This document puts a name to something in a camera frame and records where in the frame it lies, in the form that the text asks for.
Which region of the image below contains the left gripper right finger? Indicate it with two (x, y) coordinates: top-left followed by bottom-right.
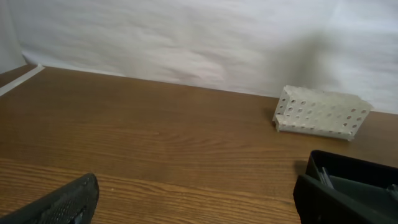
(292, 174), (398, 224)

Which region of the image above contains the black tray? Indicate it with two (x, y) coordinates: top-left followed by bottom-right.
(305, 149), (398, 218)

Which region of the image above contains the clear test tube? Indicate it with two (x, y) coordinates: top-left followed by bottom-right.
(317, 166), (336, 190)

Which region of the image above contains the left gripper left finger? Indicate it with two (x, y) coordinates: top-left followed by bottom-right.
(0, 172), (100, 224)

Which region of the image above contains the white test tube rack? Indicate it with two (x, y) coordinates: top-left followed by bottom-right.
(272, 85), (374, 142)

